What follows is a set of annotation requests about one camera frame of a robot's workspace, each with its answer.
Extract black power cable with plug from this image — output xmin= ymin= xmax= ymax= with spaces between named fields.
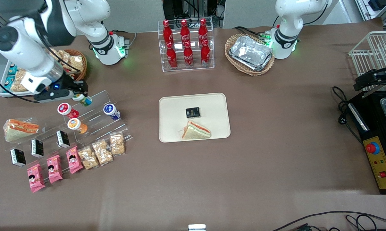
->
xmin=332 ymin=86 xmax=364 ymax=145

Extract wrapped triangle sandwich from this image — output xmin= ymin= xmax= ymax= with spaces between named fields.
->
xmin=3 ymin=118 xmax=40 ymax=142

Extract red emergency stop button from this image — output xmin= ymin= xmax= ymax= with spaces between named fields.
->
xmin=365 ymin=142 xmax=380 ymax=155

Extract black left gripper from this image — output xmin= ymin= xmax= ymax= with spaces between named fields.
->
xmin=353 ymin=64 xmax=386 ymax=92

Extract pink snack packet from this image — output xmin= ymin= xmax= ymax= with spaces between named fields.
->
xmin=46 ymin=154 xmax=63 ymax=184
xmin=27 ymin=163 xmax=46 ymax=193
xmin=66 ymin=146 xmax=84 ymax=175

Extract white rectangular snack tray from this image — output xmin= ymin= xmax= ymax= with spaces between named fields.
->
xmin=0 ymin=61 xmax=37 ymax=98

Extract long black floor cable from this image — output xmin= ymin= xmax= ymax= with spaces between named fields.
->
xmin=271 ymin=210 xmax=386 ymax=231

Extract black left arm base cable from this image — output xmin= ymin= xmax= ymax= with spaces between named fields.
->
xmin=233 ymin=25 xmax=271 ymax=39

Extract stacked foil containers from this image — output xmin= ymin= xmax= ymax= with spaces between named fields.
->
xmin=229 ymin=35 xmax=274 ymax=72

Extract cream serving tray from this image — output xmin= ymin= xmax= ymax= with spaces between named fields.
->
xmin=158 ymin=93 xmax=231 ymax=143

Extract black sealing machine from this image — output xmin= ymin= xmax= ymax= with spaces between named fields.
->
xmin=346 ymin=91 xmax=386 ymax=195

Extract blue gum bottle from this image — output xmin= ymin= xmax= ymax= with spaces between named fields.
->
xmin=103 ymin=103 xmax=121 ymax=121

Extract red gum bottle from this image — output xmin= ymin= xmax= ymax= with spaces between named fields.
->
xmin=57 ymin=102 xmax=80 ymax=119

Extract silver machine handle bar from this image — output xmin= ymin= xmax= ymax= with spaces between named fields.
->
xmin=348 ymin=102 xmax=370 ymax=132

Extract wrapped sandwich on tray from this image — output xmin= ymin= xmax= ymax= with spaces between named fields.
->
xmin=181 ymin=120 xmax=212 ymax=140

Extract clear acrylic step stand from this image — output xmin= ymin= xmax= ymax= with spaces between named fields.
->
xmin=63 ymin=90 xmax=133 ymax=145
xmin=6 ymin=116 xmax=72 ymax=168

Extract wicker basket with snacks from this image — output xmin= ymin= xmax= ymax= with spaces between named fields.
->
xmin=50 ymin=49 xmax=88 ymax=82

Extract grey metal frame shelf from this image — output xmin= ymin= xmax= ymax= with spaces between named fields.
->
xmin=355 ymin=0 xmax=386 ymax=27

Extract white wire rack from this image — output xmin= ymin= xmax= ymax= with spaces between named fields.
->
xmin=348 ymin=30 xmax=386 ymax=94

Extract clear crispy snack bag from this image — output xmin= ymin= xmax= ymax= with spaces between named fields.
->
xmin=65 ymin=55 xmax=85 ymax=74
xmin=58 ymin=49 xmax=73 ymax=64
xmin=50 ymin=49 xmax=64 ymax=63

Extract coiled black floor cable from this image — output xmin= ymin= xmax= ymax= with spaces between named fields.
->
xmin=345 ymin=214 xmax=378 ymax=231

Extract orange gum bottle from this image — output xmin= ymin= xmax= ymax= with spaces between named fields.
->
xmin=67 ymin=118 xmax=88 ymax=134

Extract clear acrylic bottle rack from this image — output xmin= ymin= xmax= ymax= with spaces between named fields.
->
xmin=157 ymin=17 xmax=215 ymax=73

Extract wicker basket with foil containers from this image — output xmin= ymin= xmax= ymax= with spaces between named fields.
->
xmin=224 ymin=33 xmax=275 ymax=76

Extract black background equipment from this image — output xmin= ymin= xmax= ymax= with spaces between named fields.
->
xmin=162 ymin=0 xmax=220 ymax=20

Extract red cola bottle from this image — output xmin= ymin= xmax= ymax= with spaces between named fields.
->
xmin=162 ymin=20 xmax=174 ymax=46
xmin=183 ymin=41 xmax=194 ymax=67
xmin=200 ymin=39 xmax=211 ymax=65
xmin=180 ymin=19 xmax=190 ymax=44
xmin=166 ymin=42 xmax=178 ymax=69
xmin=198 ymin=18 xmax=208 ymax=42

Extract green gum bottle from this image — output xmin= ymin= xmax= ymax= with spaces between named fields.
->
xmin=72 ymin=93 xmax=93 ymax=107

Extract clear peanut brittle bag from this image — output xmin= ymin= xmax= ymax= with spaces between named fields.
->
xmin=91 ymin=139 xmax=114 ymax=166
xmin=109 ymin=132 xmax=126 ymax=157
xmin=10 ymin=68 xmax=30 ymax=93
xmin=77 ymin=146 xmax=100 ymax=170

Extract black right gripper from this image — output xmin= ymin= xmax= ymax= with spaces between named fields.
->
xmin=34 ymin=80 xmax=88 ymax=103

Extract small black box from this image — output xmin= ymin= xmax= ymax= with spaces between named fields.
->
xmin=31 ymin=139 xmax=45 ymax=158
xmin=56 ymin=130 xmax=71 ymax=149
xmin=185 ymin=107 xmax=201 ymax=119
xmin=10 ymin=148 xmax=27 ymax=167

